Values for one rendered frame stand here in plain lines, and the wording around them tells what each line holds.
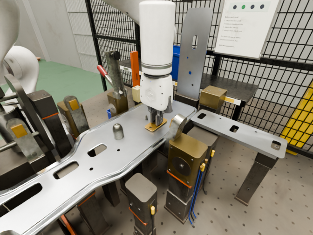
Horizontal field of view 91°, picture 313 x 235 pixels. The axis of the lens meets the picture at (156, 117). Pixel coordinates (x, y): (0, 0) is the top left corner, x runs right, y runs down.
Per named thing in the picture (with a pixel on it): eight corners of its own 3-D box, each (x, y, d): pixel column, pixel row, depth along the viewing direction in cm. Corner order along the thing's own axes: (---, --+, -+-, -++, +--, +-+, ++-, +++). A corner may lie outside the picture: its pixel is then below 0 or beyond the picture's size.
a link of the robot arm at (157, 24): (147, 56, 47) (137, 64, 39) (146, 2, 39) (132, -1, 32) (174, 58, 45) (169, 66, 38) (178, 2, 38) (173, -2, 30)
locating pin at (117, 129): (118, 145, 48) (115, 128, 44) (112, 140, 50) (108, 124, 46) (126, 139, 50) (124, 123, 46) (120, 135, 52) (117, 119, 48)
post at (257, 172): (247, 206, 60) (281, 155, 43) (234, 198, 62) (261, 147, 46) (250, 197, 63) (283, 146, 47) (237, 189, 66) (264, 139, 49)
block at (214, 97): (203, 159, 79) (220, 96, 59) (190, 152, 83) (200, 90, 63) (210, 150, 84) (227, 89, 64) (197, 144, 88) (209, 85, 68)
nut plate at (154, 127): (152, 131, 50) (152, 128, 49) (144, 127, 52) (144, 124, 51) (167, 120, 55) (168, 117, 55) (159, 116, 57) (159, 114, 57)
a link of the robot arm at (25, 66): (2, 108, 68) (-38, 51, 54) (38, 90, 82) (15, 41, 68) (23, 114, 66) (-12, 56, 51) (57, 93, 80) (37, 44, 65)
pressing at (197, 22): (197, 100, 69) (213, 7, 50) (176, 93, 75) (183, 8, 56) (198, 99, 70) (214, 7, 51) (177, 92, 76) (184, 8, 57)
